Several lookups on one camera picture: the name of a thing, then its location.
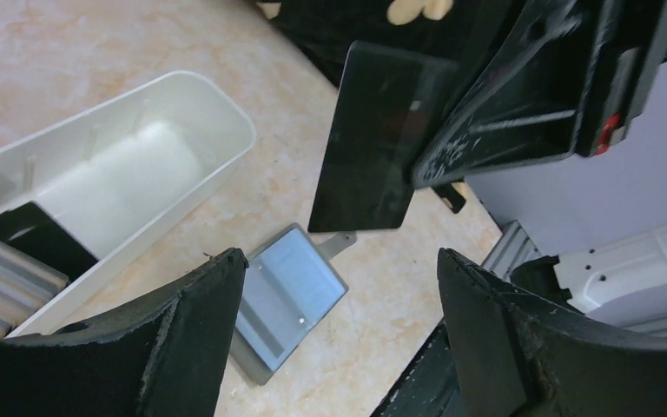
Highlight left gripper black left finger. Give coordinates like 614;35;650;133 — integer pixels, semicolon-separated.
0;248;248;416

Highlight aluminium frame rail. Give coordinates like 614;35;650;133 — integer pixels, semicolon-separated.
481;221;543;281

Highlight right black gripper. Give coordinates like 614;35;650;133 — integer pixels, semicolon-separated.
411;1;667;189

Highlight white plastic tray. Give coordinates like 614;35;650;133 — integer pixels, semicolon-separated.
0;70;257;336

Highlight stack of white cards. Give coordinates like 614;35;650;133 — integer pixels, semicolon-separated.
0;242;69;339

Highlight black floral blanket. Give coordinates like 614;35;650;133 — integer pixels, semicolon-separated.
255;0;522;86

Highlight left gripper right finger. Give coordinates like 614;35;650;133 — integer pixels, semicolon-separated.
437;248;667;416

